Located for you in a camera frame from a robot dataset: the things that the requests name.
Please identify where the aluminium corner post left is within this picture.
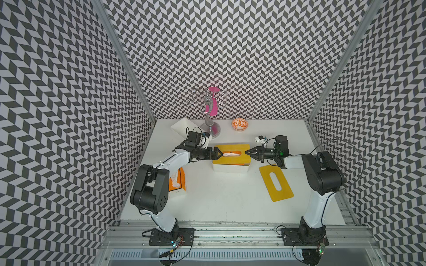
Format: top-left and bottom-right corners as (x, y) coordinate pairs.
(91, 0), (156, 124)

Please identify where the orange tissue pack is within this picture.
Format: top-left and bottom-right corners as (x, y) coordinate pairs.
(223, 151), (241, 157)
(169, 167), (186, 193)

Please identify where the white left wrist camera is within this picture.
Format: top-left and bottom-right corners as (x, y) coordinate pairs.
(196, 132), (213, 148)

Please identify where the aluminium corner post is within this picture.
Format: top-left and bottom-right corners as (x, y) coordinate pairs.
(307, 0), (384, 123)
(91, 0), (156, 124)

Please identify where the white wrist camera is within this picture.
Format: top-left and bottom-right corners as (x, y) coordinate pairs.
(196, 132), (213, 148)
(255, 135), (268, 145)

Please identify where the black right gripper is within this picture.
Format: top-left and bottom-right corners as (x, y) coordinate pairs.
(245, 143), (278, 162)

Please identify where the aluminium corner post right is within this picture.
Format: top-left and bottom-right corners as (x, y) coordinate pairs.
(307, 0), (384, 123)

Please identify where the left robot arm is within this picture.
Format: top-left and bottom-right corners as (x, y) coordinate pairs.
(130, 131), (223, 247)

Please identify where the chrome jewelry stand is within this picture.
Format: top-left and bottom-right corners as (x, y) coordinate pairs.
(189, 87), (221, 140)

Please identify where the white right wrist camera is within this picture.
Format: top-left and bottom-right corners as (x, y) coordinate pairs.
(255, 135), (268, 145)

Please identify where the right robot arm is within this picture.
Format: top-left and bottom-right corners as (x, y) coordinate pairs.
(245, 135), (346, 246)

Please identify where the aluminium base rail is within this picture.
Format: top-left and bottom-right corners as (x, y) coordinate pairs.
(94, 220), (387, 266)

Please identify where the orange patterned ceramic bowl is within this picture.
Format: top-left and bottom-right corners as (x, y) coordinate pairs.
(231, 118), (249, 131)

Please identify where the yellow wooden lid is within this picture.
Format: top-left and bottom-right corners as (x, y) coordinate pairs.
(259, 165), (294, 202)
(212, 144), (251, 165)

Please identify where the white plastic box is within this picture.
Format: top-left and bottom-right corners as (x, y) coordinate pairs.
(170, 118), (196, 139)
(212, 162), (250, 174)

